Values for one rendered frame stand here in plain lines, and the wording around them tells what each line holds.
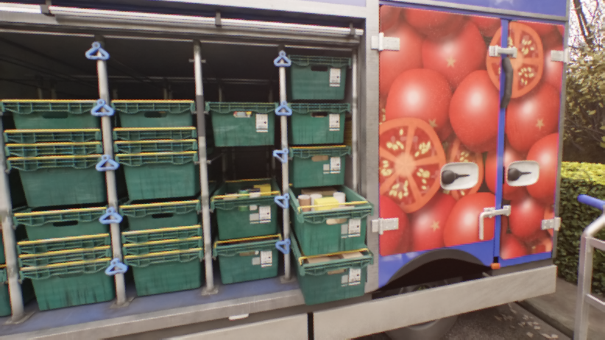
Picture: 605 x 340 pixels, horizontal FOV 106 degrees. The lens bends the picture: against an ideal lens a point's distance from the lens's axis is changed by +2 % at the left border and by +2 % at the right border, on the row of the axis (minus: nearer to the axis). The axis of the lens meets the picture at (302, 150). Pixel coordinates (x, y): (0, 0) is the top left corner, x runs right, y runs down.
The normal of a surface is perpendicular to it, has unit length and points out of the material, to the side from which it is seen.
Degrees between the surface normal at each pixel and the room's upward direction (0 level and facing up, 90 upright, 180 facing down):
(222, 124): 96
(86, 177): 94
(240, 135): 91
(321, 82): 91
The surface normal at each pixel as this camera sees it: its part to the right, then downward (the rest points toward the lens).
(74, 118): 0.21, 0.14
